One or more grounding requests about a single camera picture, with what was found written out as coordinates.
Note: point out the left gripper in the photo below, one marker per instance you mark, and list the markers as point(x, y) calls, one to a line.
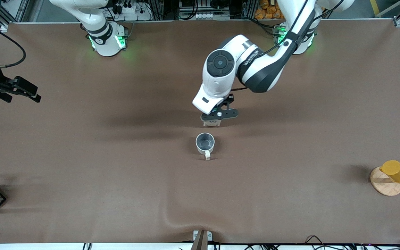
point(230, 99)

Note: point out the blue milk carton green cap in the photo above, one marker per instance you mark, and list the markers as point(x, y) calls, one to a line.
point(211, 123)

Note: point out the grey ceramic mug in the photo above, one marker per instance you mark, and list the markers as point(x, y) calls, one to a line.
point(205, 142)

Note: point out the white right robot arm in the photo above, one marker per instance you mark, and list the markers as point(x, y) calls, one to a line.
point(106, 45)

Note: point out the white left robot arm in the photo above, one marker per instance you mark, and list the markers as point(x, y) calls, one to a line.
point(217, 83)

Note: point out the round wooden cup stand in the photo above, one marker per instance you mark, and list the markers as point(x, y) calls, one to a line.
point(384, 187)

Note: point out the yellow plastic cup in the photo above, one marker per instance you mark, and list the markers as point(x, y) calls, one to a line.
point(396, 171)

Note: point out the long white power strip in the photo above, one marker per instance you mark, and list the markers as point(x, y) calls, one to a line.
point(207, 15)

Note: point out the brown table cover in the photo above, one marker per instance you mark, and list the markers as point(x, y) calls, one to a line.
point(200, 194)

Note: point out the bag of orange buns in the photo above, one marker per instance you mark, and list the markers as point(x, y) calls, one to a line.
point(267, 10)

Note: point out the white power strip with plugs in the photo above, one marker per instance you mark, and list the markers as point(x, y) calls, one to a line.
point(130, 10)

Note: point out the metal table bracket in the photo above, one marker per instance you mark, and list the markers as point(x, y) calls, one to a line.
point(201, 239)

